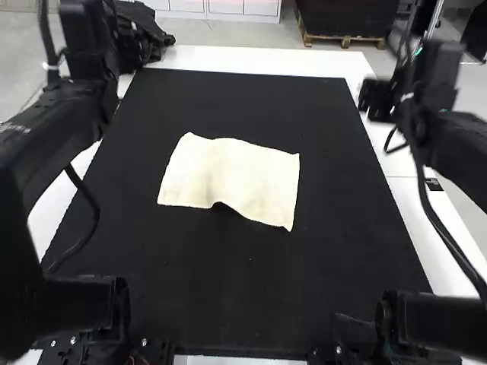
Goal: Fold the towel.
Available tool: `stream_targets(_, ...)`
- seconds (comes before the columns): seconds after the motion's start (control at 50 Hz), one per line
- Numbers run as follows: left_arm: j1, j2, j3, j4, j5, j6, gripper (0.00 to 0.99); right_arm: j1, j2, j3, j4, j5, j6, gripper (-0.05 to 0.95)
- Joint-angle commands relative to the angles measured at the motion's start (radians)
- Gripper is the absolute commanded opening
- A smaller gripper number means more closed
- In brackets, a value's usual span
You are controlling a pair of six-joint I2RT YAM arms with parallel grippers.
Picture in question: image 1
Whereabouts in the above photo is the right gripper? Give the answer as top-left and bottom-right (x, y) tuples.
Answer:
(357, 78), (399, 123)

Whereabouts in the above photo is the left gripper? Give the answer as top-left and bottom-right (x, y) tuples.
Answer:
(113, 14), (177, 74)

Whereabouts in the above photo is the pale towel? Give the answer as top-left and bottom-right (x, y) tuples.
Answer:
(157, 132), (301, 233)

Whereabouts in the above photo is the wooden pallet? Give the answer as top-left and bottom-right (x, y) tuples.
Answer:
(295, 7), (387, 50)

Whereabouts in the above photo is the black crate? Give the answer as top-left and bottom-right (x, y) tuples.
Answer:
(294, 0), (400, 39)

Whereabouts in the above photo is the grey cupboard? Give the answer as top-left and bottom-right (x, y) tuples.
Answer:
(151, 0), (283, 24)

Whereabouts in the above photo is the black mat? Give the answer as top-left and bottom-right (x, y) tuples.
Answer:
(40, 68), (434, 360)

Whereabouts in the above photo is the black cable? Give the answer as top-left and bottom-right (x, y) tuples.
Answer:
(383, 123), (414, 154)
(41, 163), (103, 273)
(37, 0), (62, 90)
(412, 148), (487, 305)

